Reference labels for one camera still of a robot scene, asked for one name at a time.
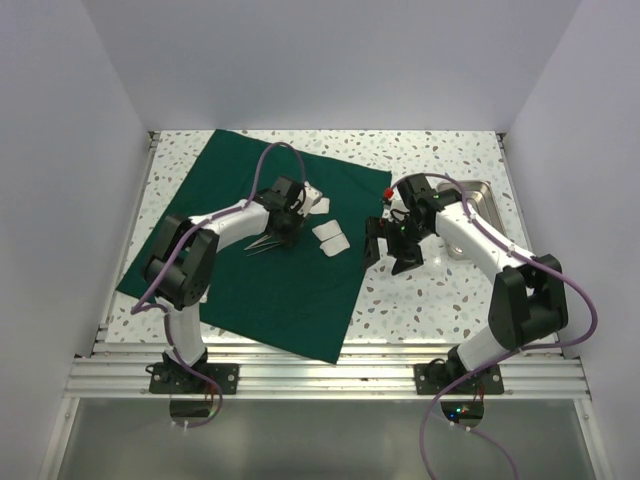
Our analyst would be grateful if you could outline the white gauze pad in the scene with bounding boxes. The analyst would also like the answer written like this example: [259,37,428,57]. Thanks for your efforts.
[309,197,330,215]
[312,220,342,242]
[320,234,350,257]

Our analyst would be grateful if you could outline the stainless steel tray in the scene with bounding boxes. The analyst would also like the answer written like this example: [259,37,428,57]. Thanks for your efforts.
[434,179,500,262]

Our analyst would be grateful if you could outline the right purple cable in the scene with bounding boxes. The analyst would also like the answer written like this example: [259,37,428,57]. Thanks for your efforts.
[389,173,599,480]

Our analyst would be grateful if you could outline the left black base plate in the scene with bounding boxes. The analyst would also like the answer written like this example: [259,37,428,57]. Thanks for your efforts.
[145,362,240,395]

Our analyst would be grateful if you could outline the purple cable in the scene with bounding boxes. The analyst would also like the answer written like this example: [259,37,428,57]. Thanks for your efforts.
[130,141,309,431]
[389,173,599,480]

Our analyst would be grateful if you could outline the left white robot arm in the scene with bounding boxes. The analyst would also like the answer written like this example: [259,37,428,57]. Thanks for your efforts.
[132,176,323,393]

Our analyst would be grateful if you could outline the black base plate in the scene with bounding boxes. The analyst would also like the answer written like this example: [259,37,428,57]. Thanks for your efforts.
[413,359,505,395]
[145,362,240,395]

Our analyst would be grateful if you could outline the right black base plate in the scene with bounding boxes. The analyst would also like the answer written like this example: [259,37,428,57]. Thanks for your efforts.
[413,359,505,395]

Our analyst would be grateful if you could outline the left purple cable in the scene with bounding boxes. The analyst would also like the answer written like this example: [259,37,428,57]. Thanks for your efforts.
[130,141,309,431]

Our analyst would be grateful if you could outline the green surgical drape cloth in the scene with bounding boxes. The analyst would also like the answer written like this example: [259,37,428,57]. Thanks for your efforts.
[115,128,394,365]

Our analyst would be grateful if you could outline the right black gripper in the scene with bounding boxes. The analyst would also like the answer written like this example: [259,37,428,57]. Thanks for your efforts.
[361,215,432,276]

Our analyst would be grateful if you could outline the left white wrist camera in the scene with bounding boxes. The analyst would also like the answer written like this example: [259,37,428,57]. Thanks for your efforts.
[299,182,323,216]

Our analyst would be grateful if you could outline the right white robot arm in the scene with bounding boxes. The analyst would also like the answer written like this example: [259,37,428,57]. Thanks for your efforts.
[364,174,568,393]

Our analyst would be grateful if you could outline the metal surgical scissors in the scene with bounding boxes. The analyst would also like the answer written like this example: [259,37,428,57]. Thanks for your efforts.
[244,235,286,257]

